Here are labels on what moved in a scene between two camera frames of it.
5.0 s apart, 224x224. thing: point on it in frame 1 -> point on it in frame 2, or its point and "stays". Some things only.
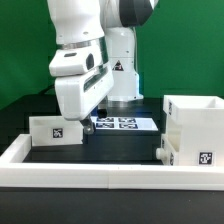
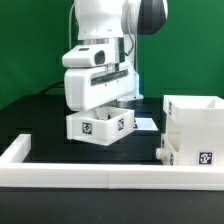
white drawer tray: x=55 y=130 -> x=101 y=125
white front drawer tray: x=168 y=153 stays
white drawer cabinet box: x=197 y=124 stays
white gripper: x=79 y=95 stays
